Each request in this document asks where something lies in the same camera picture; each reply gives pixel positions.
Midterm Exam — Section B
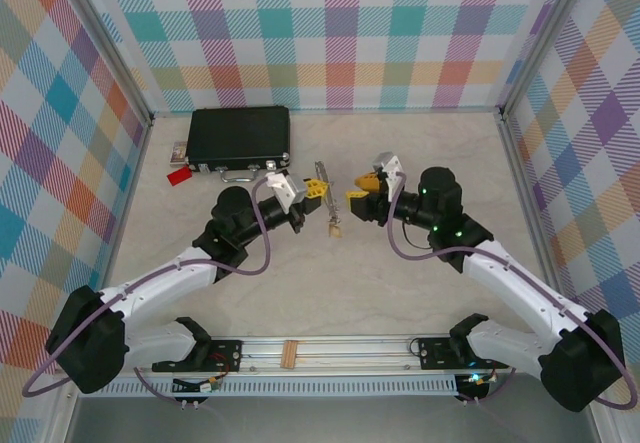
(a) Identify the red toy brick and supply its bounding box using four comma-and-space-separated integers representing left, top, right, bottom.
167, 165, 195, 186

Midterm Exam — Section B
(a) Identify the black briefcase with chrome trim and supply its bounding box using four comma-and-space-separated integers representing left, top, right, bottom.
185, 106, 292, 184

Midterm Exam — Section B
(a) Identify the wiring connector bundle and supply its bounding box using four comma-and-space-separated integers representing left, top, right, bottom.
457, 370, 499, 399
171, 376, 222, 395

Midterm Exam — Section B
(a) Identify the aluminium frame floor rail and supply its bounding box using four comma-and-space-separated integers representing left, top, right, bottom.
498, 110, 564, 289
97, 115, 154, 289
149, 106, 504, 115

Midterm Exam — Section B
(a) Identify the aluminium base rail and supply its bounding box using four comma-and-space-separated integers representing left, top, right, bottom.
134, 335, 516, 375

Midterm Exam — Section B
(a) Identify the aluminium frame post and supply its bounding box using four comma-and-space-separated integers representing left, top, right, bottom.
498, 0, 599, 117
59, 0, 154, 125

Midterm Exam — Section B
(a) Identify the white slotted cable duct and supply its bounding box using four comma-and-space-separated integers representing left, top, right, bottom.
99, 375, 459, 397

